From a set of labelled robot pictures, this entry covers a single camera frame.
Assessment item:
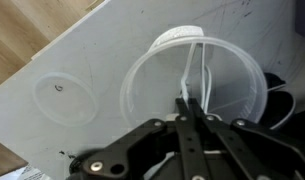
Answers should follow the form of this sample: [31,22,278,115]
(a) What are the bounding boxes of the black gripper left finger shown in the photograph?
[68,97,211,180]

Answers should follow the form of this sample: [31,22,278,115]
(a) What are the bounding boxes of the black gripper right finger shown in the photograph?
[188,98,305,180]

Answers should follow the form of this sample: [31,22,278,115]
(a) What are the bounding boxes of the black sunglasses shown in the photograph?
[263,71,305,131]

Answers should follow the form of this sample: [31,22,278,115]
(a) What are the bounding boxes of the clear plastic cup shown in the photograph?
[119,25,269,129]

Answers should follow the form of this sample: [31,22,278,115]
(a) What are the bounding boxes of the clear plastic lid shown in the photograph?
[32,71,100,128]

